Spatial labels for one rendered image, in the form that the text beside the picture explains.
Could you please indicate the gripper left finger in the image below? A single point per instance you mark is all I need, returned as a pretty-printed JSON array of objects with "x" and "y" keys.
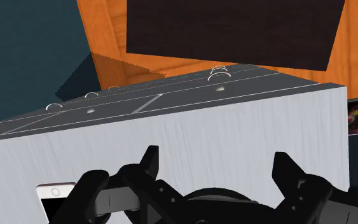
[{"x": 141, "y": 192}]

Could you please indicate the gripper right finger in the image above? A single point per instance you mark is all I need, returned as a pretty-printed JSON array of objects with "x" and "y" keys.
[{"x": 302, "y": 195}]

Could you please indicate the white smartphone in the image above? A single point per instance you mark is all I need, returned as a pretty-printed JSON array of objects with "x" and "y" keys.
[{"x": 53, "y": 191}]

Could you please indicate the dark brown rug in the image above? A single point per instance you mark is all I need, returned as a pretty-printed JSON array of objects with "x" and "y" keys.
[{"x": 228, "y": 31}]

